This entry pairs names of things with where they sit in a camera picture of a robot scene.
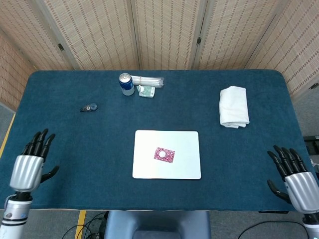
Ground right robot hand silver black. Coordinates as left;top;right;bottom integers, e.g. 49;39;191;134
267;145;319;212

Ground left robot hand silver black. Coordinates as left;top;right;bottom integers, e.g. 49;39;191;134
9;128;60;193

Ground pink patterned card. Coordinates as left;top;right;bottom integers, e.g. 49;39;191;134
154;147;175;163

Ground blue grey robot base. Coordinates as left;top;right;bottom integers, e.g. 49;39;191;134
103;210;212;239

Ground white rectangular board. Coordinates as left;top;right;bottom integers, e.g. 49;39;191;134
132;129;202;180

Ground black correction tape dispenser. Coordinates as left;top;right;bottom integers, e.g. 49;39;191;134
80;103;98;113

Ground folded white towel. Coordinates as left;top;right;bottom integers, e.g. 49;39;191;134
219;86;250;129

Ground blue soda can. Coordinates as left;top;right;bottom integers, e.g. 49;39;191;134
119;73;136;97

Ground green tissue packet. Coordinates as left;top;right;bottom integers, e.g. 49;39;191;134
137;85;156;98

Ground blue table cloth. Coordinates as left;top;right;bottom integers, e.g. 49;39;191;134
0;69;316;212

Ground bundle of clear straws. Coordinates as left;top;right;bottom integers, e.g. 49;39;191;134
131;75;165;89

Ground bamboo folding screen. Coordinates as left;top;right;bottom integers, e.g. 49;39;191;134
0;0;319;112

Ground black floor cable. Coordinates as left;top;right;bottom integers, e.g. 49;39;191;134
238;220;310;239

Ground black floor cables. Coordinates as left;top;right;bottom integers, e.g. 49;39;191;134
61;211;109;239

